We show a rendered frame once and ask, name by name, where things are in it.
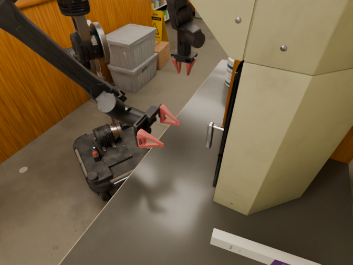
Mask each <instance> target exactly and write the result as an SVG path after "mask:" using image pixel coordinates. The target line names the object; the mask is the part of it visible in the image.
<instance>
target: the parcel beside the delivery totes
mask: <svg viewBox="0 0 353 265"><path fill-rule="evenodd" d="M154 52H155V53H158V57H157V70H160V69H161V68H162V67H163V66H164V65H165V64H166V63H167V62H168V60H169V59H170V49H169V42H162V41H158V40H156V41H155V50H154Z"/></svg>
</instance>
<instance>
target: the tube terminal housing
mask: <svg viewBox="0 0 353 265"><path fill-rule="evenodd" d="M352 126H353V0H257V4H256V9H255V14H254V18H253V23H252V28H251V33H250V37H249V40H248V45H247V50H246V54H245V59H244V63H243V68H242V72H241V77H240V82H239V85H238V90H237V94H236V99H235V104H234V108H233V113H232V118H231V122H230V127H229V131H228V135H227V140H226V144H225V149H224V154H223V158H222V163H221V167H220V172H219V177H218V180H217V185H216V190H215V194H214V199H213V201H215V202H217V203H219V204H221V205H224V206H226V207H228V208H231V209H233V210H235V211H238V212H240V213H242V214H244V215H247V216H248V215H251V214H253V213H256V212H259V211H262V210H265V209H268V208H271V207H274V206H277V205H280V204H282V203H285V202H288V201H291V200H294V199H297V198H300V197H301V196H302V194H303V193H304V192H305V190H306V189H307V187H308V186H309V185H310V183H311V182H312V181H313V179H314V178H315V177H316V175H317V174H318V173H319V171H320V170H321V169H322V167H323V165H324V164H325V163H326V161H327V160H328V159H329V157H330V156H331V155H332V153H333V152H334V151H335V149H336V148H337V147H338V145H339V144H340V142H341V141H342V140H343V138H344V137H345V136H346V134H347V133H348V132H349V130H350V129H351V127H352Z"/></svg>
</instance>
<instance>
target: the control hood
mask: <svg viewBox="0 0 353 265"><path fill-rule="evenodd" d="M189 1H190V2H191V3H192V5H193V6H194V8H195V9H196V11H197V12H198V13H199V15H200V16H201V18H202V19H203V20H204V22H205V23H206V25H207V26H208V28H209V29H210V31H211V32H212V34H213V35H214V37H215V38H216V39H217V41H218V42H219V43H220V45H221V46H222V48H223V49H224V51H225V52H226V54H227V55H228V57H229V58H231V59H234V60H239V61H243V60H244V59H245V54H246V50H247V45H248V40H249V37H250V33H251V28H252V23H253V18H254V14H255V9H256V4H257V0H189Z"/></svg>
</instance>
